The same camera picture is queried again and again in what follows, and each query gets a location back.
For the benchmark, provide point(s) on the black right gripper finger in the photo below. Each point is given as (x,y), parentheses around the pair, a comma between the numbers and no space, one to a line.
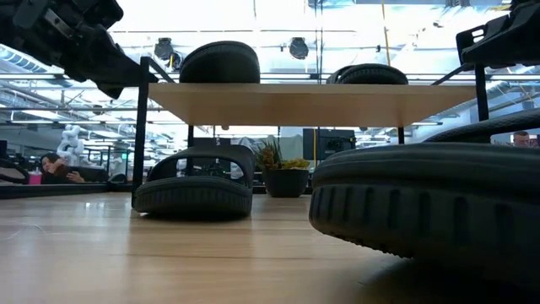
(483,57)
(523,52)

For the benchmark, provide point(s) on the black rubber slide sandal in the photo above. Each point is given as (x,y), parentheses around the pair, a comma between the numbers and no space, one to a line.
(219,63)
(371,75)
(194,196)
(422,202)

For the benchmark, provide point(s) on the round black ceiling fixture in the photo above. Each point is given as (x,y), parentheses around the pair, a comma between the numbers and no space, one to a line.
(298,48)
(163,48)

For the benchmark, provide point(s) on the white humanoid robot figure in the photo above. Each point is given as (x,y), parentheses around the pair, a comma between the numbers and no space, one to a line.
(71,139)

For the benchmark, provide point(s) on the person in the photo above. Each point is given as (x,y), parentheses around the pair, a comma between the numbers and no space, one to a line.
(522,139)
(52,166)

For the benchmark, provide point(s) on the pink cup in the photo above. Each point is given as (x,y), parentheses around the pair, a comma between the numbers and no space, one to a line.
(35,178)

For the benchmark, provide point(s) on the black office chair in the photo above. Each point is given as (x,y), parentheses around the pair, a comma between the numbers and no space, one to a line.
(17,164)

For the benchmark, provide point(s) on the black equipment cabinet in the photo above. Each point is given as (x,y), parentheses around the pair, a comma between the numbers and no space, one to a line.
(333,143)

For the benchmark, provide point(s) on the potted succulent plant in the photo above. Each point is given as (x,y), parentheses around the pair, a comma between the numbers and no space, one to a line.
(284,183)

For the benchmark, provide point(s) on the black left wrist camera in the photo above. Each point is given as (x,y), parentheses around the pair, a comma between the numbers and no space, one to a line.
(103,12)

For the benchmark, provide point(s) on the wooden shelf with black frame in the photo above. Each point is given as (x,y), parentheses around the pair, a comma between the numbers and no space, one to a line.
(295,105)

